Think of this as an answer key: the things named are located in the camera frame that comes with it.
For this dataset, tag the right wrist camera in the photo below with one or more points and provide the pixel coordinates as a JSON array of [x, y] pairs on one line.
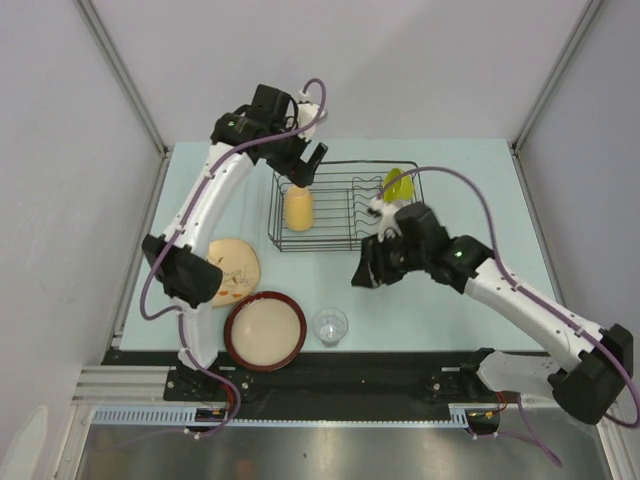
[[384, 213]]

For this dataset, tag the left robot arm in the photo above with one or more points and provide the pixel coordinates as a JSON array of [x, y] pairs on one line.
[[181, 280]]

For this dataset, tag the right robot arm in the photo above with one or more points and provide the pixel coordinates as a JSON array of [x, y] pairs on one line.
[[590, 364]]

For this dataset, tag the beige bird pattern plate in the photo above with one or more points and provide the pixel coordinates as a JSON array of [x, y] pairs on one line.
[[240, 270]]

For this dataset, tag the clear plastic cup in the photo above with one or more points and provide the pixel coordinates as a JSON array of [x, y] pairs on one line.
[[330, 326]]

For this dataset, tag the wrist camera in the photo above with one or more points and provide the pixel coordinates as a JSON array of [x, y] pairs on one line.
[[308, 116], [384, 213]]

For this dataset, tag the red rimmed round plate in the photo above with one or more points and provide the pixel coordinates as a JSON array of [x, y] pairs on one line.
[[265, 331]]

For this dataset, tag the yellow mug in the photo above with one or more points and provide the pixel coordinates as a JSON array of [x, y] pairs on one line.
[[298, 209]]

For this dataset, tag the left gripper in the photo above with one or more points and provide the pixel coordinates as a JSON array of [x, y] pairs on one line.
[[299, 174]]

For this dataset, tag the black wire dish rack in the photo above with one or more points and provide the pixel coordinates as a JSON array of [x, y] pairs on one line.
[[341, 194]]

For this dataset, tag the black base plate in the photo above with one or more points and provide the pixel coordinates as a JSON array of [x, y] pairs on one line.
[[375, 410]]

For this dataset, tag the green bowl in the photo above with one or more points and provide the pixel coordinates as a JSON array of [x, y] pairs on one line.
[[397, 187]]

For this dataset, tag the white cable duct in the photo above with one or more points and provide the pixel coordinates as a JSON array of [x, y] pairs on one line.
[[173, 416]]

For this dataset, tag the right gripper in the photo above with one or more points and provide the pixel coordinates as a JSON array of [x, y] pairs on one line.
[[383, 273]]

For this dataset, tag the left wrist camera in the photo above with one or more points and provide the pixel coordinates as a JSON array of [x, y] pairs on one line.
[[308, 116]]

